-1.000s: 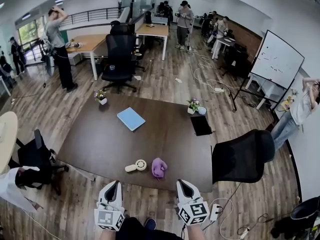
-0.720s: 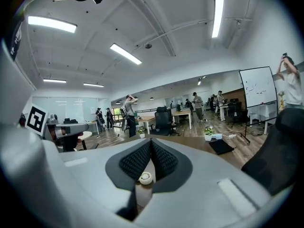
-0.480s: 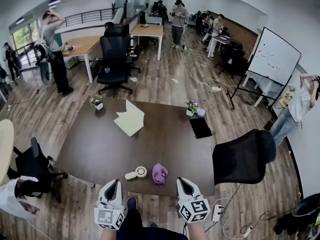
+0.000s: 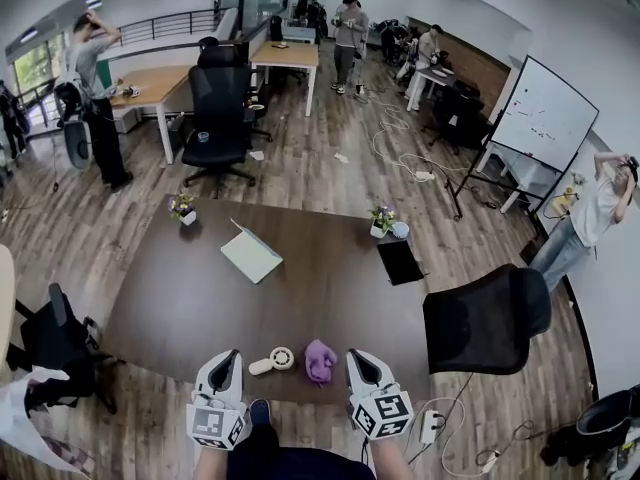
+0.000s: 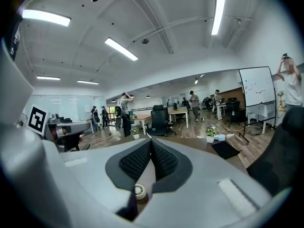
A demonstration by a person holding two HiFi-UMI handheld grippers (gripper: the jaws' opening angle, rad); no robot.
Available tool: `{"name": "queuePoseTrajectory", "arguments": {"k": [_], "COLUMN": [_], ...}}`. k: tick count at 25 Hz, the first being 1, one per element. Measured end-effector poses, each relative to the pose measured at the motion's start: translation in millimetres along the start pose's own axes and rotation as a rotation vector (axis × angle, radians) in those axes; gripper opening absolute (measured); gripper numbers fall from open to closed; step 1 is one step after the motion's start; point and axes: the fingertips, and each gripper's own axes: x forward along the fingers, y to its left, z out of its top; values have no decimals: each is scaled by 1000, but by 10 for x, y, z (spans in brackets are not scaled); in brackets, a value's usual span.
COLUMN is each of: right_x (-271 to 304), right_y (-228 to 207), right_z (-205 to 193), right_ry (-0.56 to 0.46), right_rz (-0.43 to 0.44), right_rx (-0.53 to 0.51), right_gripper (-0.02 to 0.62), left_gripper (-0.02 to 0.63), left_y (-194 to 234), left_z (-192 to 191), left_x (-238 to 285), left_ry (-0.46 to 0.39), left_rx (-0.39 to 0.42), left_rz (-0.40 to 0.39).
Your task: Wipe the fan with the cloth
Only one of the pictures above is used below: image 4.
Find person's left forearm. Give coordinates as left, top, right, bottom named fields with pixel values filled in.
left=192, top=447, right=231, bottom=480

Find black metal railing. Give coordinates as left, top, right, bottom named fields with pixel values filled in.
left=14, top=7, right=236, bottom=119

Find dark table white legs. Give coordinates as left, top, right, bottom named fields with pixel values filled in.
left=407, top=65, right=469, bottom=112

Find person's right forearm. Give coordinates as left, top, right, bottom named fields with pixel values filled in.
left=369, top=435, right=416, bottom=480

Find white plastic bag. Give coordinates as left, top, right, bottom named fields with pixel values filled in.
left=0, top=365, right=96, bottom=474

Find black round seat chair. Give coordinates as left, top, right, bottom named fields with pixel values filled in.
left=539, top=385, right=640, bottom=469

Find purple cloth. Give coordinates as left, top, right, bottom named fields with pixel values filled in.
left=304, top=338, right=339, bottom=384

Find cream handheld fan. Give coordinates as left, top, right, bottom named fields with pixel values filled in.
left=248, top=346, right=296, bottom=377

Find wooden table with white legs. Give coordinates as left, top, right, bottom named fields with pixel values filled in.
left=249, top=40, right=320, bottom=118
left=107, top=64, right=194, bottom=165

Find round beige table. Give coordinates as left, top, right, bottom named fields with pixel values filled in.
left=0, top=244, right=16, bottom=369

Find black high-back office chair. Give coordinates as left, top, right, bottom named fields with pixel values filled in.
left=180, top=36, right=274, bottom=189

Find person's dark navy clothing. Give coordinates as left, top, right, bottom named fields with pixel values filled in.
left=227, top=417, right=379, bottom=480

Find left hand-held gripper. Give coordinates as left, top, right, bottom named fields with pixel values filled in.
left=185, top=348, right=250, bottom=452

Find grey chair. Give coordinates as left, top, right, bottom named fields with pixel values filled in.
left=63, top=120, right=92, bottom=170

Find person's left blue shoe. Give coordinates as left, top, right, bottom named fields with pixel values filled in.
left=248, top=398, right=272, bottom=429

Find black tablet sleeve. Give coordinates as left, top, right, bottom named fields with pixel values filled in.
left=376, top=237, right=426, bottom=287

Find potted purple flowers white pot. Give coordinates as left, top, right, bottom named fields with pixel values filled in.
left=368, top=204, right=398, bottom=240
left=167, top=191, right=198, bottom=227

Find black armrest office chair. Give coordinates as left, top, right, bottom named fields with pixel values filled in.
left=7, top=282, right=126, bottom=417

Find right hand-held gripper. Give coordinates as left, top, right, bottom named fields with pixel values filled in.
left=345, top=347, right=416, bottom=441

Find black mesh office chair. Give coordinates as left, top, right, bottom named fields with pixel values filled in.
left=422, top=262, right=554, bottom=377

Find whiteboard on black stand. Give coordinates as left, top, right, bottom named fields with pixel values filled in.
left=444, top=54, right=600, bottom=222

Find light blue notebook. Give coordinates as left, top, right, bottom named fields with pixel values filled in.
left=220, top=217, right=284, bottom=285

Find white cable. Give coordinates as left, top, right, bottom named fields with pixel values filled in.
left=372, top=100, right=471, bottom=182
left=404, top=396, right=501, bottom=479

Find yellow device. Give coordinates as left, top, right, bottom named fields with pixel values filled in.
left=543, top=190, right=581, bottom=219

